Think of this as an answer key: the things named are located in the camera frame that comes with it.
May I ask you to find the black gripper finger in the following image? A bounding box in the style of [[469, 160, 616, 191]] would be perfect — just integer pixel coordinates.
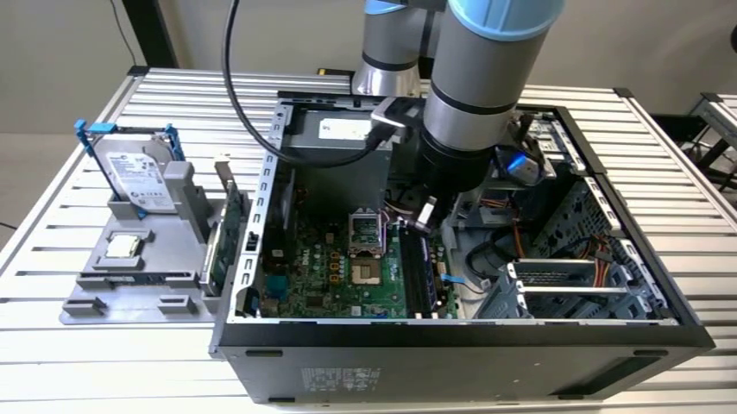
[[412, 195, 438, 236]]

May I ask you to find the RAM stick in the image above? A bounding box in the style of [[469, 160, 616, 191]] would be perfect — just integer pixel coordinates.
[[81, 272, 193, 285], [406, 230, 445, 314]]

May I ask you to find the black RAM slot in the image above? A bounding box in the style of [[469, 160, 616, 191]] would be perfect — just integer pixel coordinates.
[[406, 228, 425, 318], [400, 223, 418, 318]]

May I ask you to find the grey metal drive cage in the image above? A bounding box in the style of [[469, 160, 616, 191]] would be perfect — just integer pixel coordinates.
[[446, 110, 583, 228]]

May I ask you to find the metal socket cover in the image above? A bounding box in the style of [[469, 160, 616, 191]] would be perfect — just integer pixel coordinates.
[[348, 208, 386, 256]]

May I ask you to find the grey power supply unit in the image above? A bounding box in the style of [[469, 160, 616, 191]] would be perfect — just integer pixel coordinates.
[[281, 110, 394, 219]]

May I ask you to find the CPU socket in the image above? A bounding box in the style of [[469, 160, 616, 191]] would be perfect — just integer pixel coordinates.
[[349, 254, 386, 288]]

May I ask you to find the green motherboard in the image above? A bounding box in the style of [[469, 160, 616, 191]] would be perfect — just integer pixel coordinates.
[[256, 217, 462, 320]]

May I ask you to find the grey metal disk bay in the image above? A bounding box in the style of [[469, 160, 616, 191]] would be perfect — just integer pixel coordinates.
[[476, 257, 673, 323]]

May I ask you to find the teal expansion slot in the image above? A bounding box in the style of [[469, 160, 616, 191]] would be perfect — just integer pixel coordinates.
[[265, 275, 289, 301]]

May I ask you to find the green graphics card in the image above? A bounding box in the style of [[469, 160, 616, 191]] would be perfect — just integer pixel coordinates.
[[198, 154, 250, 303]]

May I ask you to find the black PC case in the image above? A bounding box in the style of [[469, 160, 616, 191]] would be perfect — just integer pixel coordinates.
[[207, 89, 716, 405]]

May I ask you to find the grey plastic parts rack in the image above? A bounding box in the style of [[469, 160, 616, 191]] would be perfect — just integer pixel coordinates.
[[57, 161, 256, 331]]

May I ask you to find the neighbour metal slat table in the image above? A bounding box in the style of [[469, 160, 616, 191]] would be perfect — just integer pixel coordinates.
[[683, 92, 737, 191]]

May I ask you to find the hard disk in blue carrier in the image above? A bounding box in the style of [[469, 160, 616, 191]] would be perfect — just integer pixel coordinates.
[[74, 122, 186, 221]]

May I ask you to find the silver CPU chip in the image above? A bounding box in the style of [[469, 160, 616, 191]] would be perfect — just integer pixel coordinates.
[[105, 236, 143, 261]]

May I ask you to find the mixed wire bundle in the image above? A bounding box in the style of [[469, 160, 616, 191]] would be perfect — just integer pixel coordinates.
[[384, 183, 428, 219]]

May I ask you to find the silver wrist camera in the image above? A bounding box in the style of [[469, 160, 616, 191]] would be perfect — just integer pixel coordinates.
[[370, 97, 426, 146], [493, 145, 556, 187]]

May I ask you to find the black looped cable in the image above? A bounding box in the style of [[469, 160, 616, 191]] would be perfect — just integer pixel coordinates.
[[465, 230, 516, 286]]

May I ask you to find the orange data wire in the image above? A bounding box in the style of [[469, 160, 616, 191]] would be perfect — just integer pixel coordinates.
[[509, 217, 527, 262]]

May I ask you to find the perforated metal cage wall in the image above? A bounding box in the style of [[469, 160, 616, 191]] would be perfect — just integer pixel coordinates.
[[532, 177, 627, 260]]

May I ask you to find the red yellow wire bundle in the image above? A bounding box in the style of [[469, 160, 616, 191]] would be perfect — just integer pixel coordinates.
[[585, 235, 613, 288]]

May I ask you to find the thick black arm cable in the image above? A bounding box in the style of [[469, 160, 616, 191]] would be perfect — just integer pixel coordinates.
[[222, 0, 386, 168]]

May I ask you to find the black upright post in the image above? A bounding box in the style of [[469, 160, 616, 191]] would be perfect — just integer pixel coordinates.
[[121, 0, 181, 70]]

